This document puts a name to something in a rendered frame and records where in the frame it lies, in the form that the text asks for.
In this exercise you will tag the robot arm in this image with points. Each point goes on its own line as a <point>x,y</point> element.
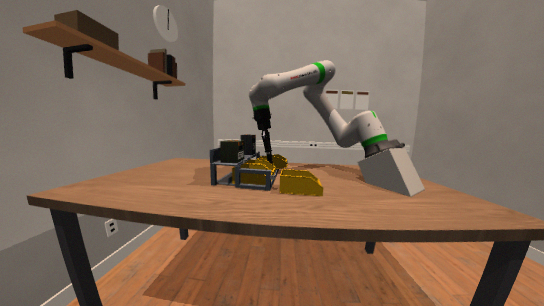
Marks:
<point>365,127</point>

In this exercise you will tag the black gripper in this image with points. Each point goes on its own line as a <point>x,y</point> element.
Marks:
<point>264,125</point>

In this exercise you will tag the yellow bin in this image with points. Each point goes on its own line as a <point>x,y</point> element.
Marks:
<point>299,182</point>
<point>279,162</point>
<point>263,162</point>
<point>247,178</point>

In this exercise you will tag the grey metal shelf rack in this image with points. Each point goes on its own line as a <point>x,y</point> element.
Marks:
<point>215,160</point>

